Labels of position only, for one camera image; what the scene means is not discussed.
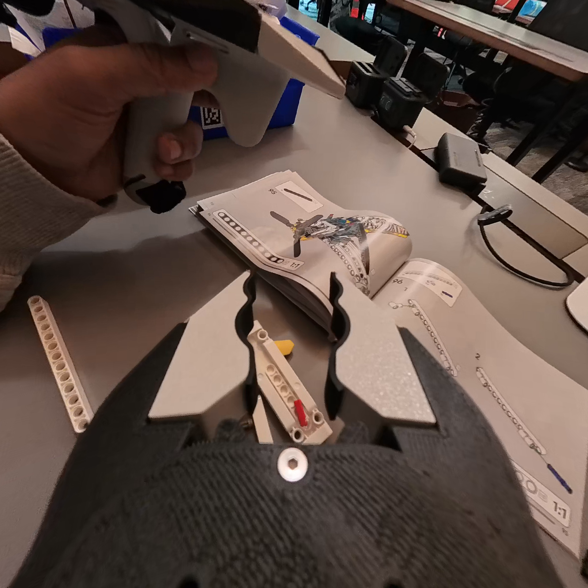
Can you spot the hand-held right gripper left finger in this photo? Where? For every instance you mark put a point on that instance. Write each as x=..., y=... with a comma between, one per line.
x=202, y=367

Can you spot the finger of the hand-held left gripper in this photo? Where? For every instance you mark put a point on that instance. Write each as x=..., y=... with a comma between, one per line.
x=298, y=59

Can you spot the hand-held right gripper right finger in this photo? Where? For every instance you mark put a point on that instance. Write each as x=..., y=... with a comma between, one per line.
x=379, y=367

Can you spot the white lego assembly red pin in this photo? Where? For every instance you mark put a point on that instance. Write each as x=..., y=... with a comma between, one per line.
x=280, y=367

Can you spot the lego instruction booklet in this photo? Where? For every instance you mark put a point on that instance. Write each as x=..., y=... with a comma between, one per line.
x=321, y=206

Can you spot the person's left forearm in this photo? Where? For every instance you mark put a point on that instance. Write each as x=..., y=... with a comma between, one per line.
x=27, y=229

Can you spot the thin white lego piece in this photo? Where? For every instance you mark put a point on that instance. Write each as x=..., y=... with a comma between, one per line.
x=262, y=425

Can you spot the yellow lego piece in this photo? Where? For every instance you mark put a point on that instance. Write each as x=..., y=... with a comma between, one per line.
x=285, y=347

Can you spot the long white lego beam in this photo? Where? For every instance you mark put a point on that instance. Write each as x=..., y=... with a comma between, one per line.
x=59, y=363

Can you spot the person's left hand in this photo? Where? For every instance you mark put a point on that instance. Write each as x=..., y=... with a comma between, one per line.
x=69, y=115

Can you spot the blue plastic bin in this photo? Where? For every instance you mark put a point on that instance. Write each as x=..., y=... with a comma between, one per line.
x=285, y=105

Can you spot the black charger box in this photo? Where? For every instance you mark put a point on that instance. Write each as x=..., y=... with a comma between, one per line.
x=402, y=105
x=365, y=85

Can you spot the grey power adapter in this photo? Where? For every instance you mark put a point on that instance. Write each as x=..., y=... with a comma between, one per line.
x=459, y=158

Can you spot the brown background table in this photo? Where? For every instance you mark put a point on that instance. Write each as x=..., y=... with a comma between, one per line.
x=496, y=34

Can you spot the black office chair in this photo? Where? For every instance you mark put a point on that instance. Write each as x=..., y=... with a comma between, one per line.
x=505, y=96

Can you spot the white rounded object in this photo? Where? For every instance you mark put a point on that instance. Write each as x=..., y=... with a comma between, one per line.
x=579, y=305

